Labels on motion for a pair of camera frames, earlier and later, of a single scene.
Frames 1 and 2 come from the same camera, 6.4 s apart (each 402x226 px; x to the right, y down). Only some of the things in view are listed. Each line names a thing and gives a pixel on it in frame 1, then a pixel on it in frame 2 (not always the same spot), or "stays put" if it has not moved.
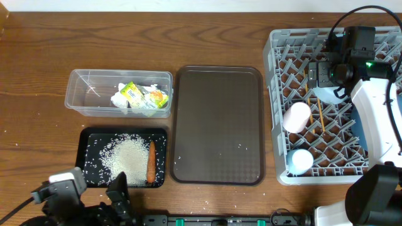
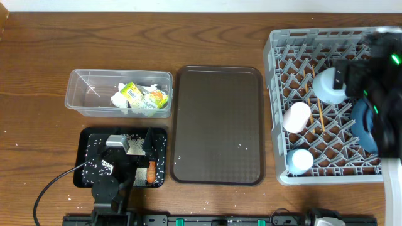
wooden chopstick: x=321 y=115 stays put
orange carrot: x=151 y=163 stays put
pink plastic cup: x=296 y=118 stays put
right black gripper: x=322 y=67 → x=358 y=73
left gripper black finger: x=118 y=194 → x=125 y=165
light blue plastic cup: x=299 y=161 stays put
